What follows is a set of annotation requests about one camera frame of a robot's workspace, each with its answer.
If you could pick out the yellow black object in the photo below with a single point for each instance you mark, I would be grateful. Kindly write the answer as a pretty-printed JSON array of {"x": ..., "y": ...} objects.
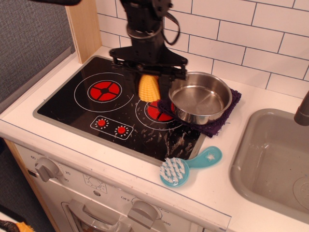
[{"x": 9, "y": 226}]

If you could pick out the grey sink basin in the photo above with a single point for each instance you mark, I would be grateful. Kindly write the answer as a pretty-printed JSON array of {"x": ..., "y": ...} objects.
[{"x": 271, "y": 164}]

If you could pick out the black toy stove top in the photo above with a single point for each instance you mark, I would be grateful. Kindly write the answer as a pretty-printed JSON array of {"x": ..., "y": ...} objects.
[{"x": 97, "y": 91}]

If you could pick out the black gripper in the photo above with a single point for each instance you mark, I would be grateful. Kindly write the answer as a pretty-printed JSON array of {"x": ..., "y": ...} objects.
[{"x": 149, "y": 55}]

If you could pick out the red stove knob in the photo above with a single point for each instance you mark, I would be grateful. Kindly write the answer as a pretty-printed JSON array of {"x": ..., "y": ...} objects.
[
  {"x": 121, "y": 130},
  {"x": 101, "y": 123}
]

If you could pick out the teal scrub brush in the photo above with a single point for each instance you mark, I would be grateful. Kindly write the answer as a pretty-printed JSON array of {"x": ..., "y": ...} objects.
[{"x": 174, "y": 172}]

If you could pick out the grey oven knob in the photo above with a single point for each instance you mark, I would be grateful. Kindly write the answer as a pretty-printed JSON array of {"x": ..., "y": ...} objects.
[{"x": 143, "y": 213}]

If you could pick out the yellow toy corn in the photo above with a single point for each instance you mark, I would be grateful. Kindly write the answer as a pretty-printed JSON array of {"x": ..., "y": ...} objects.
[{"x": 149, "y": 88}]

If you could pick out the grey faucet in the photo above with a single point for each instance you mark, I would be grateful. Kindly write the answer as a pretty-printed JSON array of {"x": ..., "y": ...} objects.
[{"x": 302, "y": 114}]

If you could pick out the wooden post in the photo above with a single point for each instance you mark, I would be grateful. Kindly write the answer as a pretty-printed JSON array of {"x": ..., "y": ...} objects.
[{"x": 84, "y": 26}]

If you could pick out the silver metal pot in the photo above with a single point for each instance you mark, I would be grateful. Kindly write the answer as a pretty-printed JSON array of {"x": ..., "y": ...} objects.
[{"x": 200, "y": 99}]

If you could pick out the red left stove knob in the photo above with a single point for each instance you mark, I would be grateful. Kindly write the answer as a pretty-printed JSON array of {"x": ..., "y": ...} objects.
[{"x": 101, "y": 123}]

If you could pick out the purple cloth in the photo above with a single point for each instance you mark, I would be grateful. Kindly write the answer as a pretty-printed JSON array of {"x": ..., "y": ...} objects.
[{"x": 211, "y": 129}]

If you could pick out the grey oven door handle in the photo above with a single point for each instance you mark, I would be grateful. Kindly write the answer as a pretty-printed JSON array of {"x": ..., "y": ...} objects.
[{"x": 96, "y": 219}]

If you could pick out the red right stove knob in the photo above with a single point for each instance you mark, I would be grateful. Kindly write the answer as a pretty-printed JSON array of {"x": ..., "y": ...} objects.
[{"x": 121, "y": 130}]

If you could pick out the grey timer knob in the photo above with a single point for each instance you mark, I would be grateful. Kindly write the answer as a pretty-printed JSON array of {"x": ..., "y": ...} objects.
[{"x": 46, "y": 169}]

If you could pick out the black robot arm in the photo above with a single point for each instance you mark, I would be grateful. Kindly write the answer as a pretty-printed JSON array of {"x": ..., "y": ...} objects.
[{"x": 146, "y": 17}]

